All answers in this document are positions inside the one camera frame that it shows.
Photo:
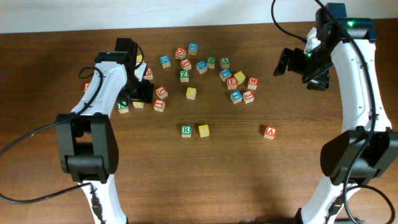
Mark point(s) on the green N block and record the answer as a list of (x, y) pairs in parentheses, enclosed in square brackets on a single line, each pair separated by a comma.
[(211, 61)]

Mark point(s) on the green B block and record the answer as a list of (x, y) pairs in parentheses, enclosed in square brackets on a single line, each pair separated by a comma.
[(122, 107)]

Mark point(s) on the red A block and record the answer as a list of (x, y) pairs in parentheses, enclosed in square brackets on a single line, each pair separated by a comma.
[(270, 132)]

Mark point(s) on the red 6 block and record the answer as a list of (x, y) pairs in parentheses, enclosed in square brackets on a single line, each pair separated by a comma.
[(86, 86)]

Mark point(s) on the yellow S block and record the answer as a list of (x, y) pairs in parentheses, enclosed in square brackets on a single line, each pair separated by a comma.
[(204, 130), (138, 104)]

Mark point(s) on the blue H block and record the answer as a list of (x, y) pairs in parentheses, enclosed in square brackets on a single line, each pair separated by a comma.
[(202, 67)]

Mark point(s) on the green V block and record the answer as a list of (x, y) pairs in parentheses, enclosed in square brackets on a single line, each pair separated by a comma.
[(224, 62)]

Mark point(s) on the blue D block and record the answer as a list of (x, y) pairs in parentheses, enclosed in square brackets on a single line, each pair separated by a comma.
[(165, 61)]

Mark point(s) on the green R block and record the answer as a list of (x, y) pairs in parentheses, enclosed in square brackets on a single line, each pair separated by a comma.
[(186, 131)]

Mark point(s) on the red C block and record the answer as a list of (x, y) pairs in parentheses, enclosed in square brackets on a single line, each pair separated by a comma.
[(180, 53)]

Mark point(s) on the blue F block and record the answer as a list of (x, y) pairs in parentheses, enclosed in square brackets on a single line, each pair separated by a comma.
[(236, 97)]

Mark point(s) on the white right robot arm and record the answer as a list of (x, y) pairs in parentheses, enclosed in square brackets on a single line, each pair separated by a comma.
[(367, 145)]

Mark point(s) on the aluminium rail table edge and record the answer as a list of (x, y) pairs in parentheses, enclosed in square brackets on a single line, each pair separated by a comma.
[(349, 222)]

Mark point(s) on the red U block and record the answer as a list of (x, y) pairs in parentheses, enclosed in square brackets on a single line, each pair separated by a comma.
[(149, 74)]

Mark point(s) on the red M block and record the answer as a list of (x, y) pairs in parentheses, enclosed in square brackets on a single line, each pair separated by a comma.
[(253, 83)]

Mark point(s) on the red E block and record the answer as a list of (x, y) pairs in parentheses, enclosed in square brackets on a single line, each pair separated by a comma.
[(231, 83)]

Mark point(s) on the red 3 block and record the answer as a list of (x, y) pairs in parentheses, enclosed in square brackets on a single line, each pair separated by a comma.
[(248, 96)]

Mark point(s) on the red Y block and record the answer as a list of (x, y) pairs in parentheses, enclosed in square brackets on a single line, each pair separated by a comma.
[(186, 64)]

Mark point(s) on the yellow block centre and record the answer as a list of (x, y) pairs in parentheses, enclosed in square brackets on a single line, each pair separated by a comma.
[(191, 93)]

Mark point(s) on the blue P block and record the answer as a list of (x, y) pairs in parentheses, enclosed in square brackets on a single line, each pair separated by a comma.
[(225, 74)]

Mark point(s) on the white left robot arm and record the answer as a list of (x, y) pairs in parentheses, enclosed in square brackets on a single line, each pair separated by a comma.
[(87, 145)]

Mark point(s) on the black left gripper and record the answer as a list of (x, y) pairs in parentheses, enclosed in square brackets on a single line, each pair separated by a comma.
[(143, 92)]

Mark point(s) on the green Z block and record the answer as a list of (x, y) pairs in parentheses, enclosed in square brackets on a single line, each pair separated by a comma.
[(184, 76)]

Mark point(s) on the red K block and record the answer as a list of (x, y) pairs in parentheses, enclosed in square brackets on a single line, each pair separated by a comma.
[(161, 92)]

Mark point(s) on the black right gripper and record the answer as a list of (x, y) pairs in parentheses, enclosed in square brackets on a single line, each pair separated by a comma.
[(319, 79)]

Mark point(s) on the blue X block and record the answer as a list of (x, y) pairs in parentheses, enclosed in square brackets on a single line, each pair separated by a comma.
[(192, 48)]

